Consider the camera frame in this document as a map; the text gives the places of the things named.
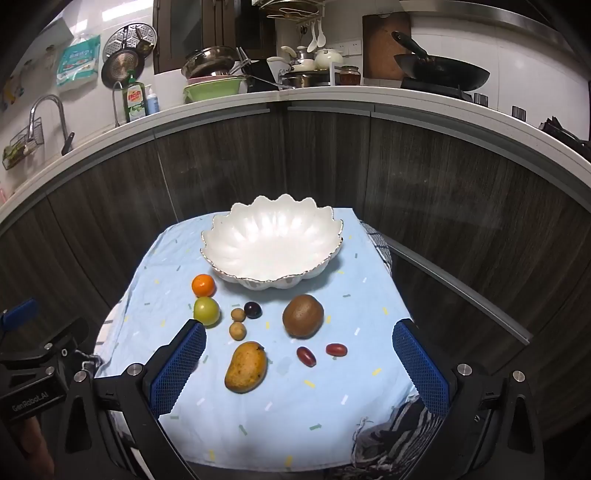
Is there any wooden cutting board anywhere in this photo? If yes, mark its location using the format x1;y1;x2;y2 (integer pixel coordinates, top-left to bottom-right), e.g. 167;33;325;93
361;11;413;81

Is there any person's left hand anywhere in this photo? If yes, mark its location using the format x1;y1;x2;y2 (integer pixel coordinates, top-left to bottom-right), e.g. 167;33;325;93
0;413;54;480

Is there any small green apple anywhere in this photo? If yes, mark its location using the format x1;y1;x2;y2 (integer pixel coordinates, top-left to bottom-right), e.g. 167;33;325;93
193;296;221;328

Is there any stack of metal bowls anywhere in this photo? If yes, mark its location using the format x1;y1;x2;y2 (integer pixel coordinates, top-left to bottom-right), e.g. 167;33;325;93
181;45;238;79

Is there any metal hanging rack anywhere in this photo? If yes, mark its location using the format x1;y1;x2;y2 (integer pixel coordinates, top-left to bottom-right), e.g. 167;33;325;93
256;0;324;21

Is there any dark window frame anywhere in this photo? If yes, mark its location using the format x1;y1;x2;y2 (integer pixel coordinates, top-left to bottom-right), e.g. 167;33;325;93
152;0;278;75

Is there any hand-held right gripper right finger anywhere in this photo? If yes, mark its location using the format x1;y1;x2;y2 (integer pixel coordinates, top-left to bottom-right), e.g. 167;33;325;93
392;318;546;480

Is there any black box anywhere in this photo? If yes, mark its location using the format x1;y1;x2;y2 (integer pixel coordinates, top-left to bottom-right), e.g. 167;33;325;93
245;59;283;90

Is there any black gas stove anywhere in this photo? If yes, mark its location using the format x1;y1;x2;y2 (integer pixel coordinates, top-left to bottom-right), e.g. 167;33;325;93
399;76;529;121

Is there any round metal steamer tray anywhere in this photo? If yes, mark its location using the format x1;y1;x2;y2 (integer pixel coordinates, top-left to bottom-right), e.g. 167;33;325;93
102;22;154;61

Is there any teal plastic bag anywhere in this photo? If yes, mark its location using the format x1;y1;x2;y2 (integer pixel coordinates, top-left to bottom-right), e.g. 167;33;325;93
56;34;101;88

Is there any hanging steel pan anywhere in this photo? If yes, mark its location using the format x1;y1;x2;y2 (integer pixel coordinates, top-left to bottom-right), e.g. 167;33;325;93
100;48;141;89

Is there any light blue confetti cloth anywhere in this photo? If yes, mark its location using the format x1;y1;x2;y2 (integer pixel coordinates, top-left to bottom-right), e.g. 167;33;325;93
95;208;419;467

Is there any wire sink rack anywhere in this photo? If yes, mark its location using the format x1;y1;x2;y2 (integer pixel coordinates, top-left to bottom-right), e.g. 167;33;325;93
2;117;44;171

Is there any white scalloped bowl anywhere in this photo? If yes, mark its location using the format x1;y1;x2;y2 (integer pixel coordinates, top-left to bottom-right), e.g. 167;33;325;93
200;194;345;291

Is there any grey metal bar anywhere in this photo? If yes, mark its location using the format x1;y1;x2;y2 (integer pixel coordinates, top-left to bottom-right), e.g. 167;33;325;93
388;240;532;346

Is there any large orange mandarin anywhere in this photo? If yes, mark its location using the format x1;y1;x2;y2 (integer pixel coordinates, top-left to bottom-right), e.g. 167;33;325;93
192;274;217;298

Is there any black wok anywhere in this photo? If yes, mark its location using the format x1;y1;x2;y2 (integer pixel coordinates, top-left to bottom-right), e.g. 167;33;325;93
392;31;491;92

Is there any yellow mango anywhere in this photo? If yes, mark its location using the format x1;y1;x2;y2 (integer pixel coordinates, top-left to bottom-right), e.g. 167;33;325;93
224;340;269;394

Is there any brown kiwi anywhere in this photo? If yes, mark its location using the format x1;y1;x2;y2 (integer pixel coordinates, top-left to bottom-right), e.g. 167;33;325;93
282;294;325;339

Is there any steel lidded pot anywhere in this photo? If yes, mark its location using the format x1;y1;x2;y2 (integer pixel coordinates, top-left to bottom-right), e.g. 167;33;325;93
281;71;333;89

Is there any curved steel faucet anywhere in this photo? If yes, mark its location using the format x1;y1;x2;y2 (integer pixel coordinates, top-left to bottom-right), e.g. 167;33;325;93
30;95;75;155

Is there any white teapot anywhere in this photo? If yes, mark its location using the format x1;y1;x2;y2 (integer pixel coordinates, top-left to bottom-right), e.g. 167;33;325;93
314;47;345;70

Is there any thin metal faucet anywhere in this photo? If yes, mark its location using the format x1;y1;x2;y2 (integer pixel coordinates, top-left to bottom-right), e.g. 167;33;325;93
112;80;126;127

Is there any green plastic basin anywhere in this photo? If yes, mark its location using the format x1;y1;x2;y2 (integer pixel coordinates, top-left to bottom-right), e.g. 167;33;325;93
183;76;247;104

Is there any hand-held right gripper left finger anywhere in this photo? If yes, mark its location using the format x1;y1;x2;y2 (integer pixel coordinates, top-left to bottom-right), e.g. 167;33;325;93
55;318;208;480

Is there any green dish soap bottle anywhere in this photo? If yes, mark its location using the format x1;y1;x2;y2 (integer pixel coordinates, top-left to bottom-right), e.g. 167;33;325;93
122;74;147;123

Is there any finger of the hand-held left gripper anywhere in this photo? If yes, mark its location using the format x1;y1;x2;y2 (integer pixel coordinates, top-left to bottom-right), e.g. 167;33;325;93
0;298;38;329
0;318;90;370

